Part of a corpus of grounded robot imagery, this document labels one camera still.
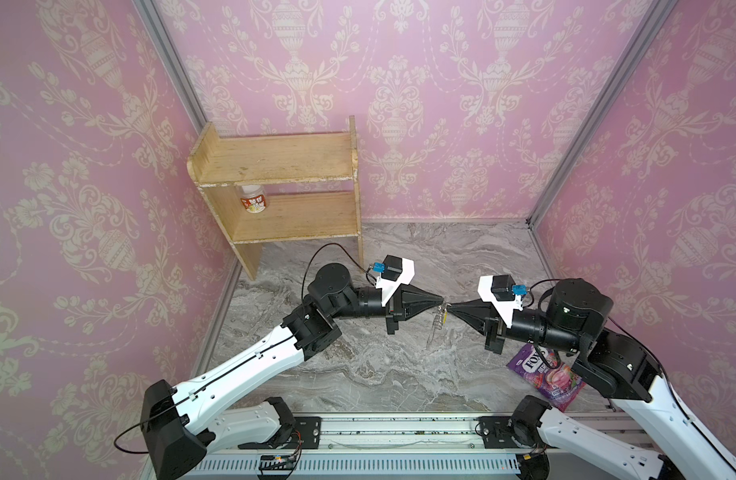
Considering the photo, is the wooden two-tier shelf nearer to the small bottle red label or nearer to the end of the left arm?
the small bottle red label

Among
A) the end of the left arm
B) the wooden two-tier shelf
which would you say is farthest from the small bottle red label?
the end of the left arm

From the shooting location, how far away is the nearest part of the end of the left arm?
1.63 ft
